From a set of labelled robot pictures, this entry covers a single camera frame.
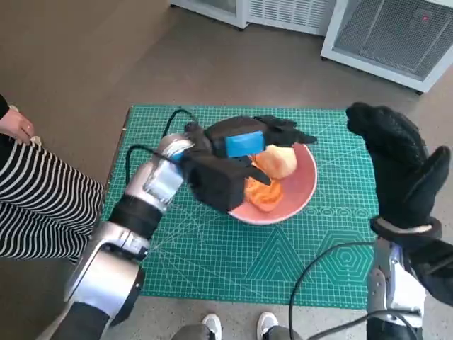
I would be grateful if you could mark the person's hand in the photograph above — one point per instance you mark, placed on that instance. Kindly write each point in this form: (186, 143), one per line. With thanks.
(16, 122)

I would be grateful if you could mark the person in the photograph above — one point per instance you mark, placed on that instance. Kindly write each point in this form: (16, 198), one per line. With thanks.
(42, 198)

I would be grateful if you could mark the orange toasted toy bread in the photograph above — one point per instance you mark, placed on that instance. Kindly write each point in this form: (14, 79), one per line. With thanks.
(263, 196)

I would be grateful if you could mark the white mesh-front cabinet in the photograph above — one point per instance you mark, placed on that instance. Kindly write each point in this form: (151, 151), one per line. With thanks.
(389, 35)

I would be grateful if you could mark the green cutting mat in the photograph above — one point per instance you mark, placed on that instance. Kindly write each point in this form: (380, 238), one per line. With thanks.
(219, 255)

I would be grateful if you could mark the pale round toy bun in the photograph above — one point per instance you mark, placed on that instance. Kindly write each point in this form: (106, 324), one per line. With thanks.
(279, 163)

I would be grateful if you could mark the white shoe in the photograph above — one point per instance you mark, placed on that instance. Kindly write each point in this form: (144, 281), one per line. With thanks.
(266, 324)
(211, 326)

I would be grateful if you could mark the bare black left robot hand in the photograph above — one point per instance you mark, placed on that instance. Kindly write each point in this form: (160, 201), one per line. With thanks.
(244, 141)

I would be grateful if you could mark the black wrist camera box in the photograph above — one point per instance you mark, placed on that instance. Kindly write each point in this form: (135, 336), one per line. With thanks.
(439, 272)
(216, 184)

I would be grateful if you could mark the white louvered unit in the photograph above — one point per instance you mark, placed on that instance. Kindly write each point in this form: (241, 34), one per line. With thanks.
(290, 14)

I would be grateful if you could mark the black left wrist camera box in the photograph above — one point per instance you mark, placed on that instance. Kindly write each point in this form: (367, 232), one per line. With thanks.
(216, 184)

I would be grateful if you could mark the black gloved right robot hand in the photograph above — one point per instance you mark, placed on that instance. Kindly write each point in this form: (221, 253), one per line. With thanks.
(400, 166)

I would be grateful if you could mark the pink bowl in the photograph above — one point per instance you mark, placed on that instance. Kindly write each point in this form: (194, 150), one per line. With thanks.
(297, 191)

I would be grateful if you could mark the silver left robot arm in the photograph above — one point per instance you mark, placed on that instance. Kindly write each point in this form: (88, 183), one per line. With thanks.
(155, 180)

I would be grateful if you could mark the dark grey leg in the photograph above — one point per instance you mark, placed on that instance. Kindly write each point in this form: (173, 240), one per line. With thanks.
(191, 333)
(283, 334)

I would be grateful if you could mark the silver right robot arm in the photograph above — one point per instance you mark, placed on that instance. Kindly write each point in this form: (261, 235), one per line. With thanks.
(385, 283)

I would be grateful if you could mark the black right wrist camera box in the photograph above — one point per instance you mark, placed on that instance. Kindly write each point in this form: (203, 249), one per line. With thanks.
(439, 272)

